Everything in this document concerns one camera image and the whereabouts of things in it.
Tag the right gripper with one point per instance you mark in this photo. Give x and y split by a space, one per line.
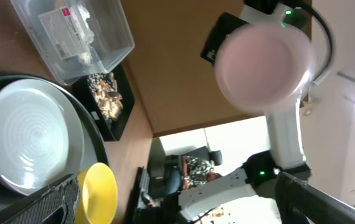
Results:
223 27

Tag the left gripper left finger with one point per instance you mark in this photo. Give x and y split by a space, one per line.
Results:
55 203

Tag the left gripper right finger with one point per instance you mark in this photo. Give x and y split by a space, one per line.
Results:
299 202

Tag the yellow bowl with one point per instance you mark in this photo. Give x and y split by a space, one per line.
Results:
98 198

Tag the pink cup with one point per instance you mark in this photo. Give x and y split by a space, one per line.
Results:
265 67

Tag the food scraps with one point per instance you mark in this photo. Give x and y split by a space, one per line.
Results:
104 89

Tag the white napkin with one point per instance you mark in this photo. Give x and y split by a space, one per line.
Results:
76 19

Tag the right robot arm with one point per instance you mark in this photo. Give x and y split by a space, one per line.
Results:
257 175

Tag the round black tray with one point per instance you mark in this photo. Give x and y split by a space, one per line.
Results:
93 130

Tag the grey ceramic plate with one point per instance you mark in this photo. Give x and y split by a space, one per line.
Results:
41 136

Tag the seated person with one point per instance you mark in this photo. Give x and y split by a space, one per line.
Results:
194 172

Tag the black rectangular tray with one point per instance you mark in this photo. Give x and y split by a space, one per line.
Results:
109 129

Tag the clear plastic bin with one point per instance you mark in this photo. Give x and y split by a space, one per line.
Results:
52 37

